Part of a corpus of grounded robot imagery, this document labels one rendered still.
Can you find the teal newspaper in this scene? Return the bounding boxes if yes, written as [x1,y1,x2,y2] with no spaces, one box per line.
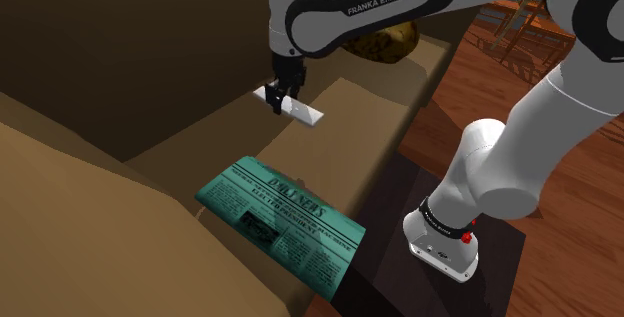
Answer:
[194,155,368,304]

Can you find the wooden chairs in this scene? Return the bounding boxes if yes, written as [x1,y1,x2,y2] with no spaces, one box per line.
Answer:
[473,0,577,86]

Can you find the white flat remote control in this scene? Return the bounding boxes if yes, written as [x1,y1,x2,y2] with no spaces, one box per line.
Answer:
[252,85,325,128]

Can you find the dark robot stand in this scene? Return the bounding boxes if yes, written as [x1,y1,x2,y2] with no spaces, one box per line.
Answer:
[331,151,528,317]

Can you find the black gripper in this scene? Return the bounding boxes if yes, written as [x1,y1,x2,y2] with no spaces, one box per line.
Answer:
[264,52,308,116]

